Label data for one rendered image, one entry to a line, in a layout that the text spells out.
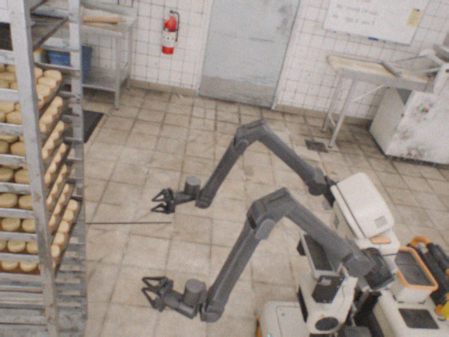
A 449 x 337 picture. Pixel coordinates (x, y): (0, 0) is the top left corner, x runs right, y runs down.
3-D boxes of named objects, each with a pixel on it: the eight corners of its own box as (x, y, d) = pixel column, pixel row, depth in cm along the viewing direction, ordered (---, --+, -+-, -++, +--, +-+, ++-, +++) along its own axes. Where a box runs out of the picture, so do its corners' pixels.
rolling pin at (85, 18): (73, 22, 389) (73, 15, 386) (72, 20, 394) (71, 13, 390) (127, 24, 416) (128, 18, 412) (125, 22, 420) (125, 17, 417)
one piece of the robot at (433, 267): (398, 266, 191) (434, 237, 181) (436, 329, 162) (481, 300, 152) (383, 258, 187) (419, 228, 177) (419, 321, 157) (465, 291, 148)
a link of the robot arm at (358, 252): (378, 265, 125) (370, 254, 130) (363, 250, 121) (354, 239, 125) (356, 282, 127) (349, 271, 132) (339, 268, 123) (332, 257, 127)
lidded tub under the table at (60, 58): (48, 76, 425) (46, 53, 411) (62, 62, 464) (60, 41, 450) (83, 81, 430) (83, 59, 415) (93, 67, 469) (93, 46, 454)
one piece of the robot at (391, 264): (383, 279, 137) (392, 258, 131) (389, 291, 133) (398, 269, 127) (356, 280, 137) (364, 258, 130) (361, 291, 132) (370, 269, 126)
